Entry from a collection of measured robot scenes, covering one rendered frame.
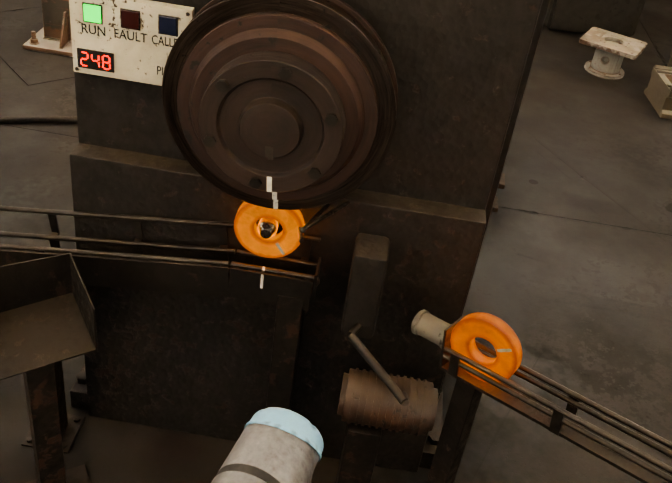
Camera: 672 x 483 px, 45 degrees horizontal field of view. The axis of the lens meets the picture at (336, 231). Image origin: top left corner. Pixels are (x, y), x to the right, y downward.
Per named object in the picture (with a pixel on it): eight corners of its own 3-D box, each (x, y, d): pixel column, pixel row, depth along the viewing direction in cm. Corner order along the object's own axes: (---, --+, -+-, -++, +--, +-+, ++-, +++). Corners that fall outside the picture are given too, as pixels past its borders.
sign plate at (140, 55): (76, 68, 178) (71, -13, 168) (193, 87, 177) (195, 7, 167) (72, 72, 176) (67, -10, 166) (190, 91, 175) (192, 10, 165)
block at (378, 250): (344, 307, 200) (357, 228, 187) (375, 312, 200) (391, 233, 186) (339, 336, 191) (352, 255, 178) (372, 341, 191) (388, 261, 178)
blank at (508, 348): (471, 376, 180) (464, 384, 178) (447, 314, 177) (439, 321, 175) (532, 374, 170) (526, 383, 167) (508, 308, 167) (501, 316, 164)
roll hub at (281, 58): (350, 58, 149) (341, 187, 165) (201, 43, 151) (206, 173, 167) (347, 70, 145) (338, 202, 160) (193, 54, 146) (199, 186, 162)
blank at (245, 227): (223, 207, 181) (220, 215, 179) (283, 182, 176) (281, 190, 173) (258, 258, 188) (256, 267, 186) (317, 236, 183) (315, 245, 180)
